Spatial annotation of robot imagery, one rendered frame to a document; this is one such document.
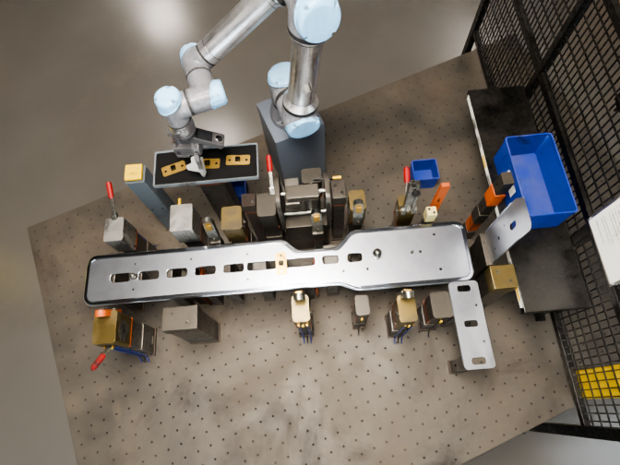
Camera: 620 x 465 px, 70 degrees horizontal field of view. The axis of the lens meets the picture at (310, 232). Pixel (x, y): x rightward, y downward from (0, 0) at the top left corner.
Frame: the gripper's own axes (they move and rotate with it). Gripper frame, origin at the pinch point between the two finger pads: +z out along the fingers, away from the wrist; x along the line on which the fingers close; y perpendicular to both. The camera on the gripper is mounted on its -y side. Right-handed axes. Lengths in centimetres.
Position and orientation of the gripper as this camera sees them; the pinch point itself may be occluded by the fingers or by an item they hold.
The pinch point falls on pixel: (207, 160)
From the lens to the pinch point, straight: 160.6
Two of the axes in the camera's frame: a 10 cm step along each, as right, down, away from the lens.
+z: 0.5, 3.6, 9.3
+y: -10.0, 0.2, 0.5
